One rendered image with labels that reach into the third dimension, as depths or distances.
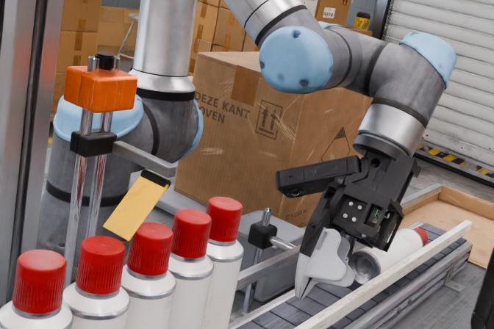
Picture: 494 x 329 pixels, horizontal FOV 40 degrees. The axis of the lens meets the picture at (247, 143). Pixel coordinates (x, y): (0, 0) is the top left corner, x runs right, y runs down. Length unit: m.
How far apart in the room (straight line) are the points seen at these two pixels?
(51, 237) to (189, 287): 0.42
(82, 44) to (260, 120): 3.16
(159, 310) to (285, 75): 0.32
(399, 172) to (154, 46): 0.42
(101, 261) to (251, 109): 0.69
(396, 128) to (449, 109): 4.50
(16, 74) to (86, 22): 3.67
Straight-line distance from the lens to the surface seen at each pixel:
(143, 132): 0.98
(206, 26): 4.74
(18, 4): 0.57
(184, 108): 1.04
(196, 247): 0.59
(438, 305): 1.16
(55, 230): 0.98
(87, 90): 0.56
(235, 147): 1.18
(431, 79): 0.86
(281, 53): 0.76
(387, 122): 0.84
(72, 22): 4.19
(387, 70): 0.87
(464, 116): 5.26
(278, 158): 1.13
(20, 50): 0.58
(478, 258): 1.39
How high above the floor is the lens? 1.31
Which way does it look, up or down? 16 degrees down
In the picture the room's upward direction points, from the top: 11 degrees clockwise
